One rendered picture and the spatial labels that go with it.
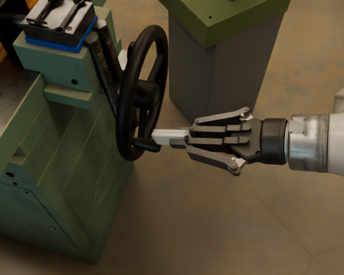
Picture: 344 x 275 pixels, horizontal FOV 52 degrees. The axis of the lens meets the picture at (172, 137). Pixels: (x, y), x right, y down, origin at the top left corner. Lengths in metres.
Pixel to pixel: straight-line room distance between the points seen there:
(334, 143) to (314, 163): 0.04
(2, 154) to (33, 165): 0.11
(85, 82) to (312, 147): 0.41
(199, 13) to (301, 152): 0.71
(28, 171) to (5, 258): 0.85
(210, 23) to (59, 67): 0.57
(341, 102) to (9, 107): 0.58
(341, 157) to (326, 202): 1.10
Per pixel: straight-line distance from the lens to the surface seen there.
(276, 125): 0.56
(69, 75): 0.68
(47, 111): 0.76
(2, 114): 0.68
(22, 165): 0.73
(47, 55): 0.67
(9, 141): 0.67
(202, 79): 1.38
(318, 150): 0.54
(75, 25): 0.63
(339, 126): 0.55
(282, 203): 1.57
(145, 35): 0.67
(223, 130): 0.61
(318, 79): 2.02
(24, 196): 0.91
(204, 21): 1.12
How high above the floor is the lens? 1.39
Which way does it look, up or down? 57 degrees down
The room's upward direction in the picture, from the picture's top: straight up
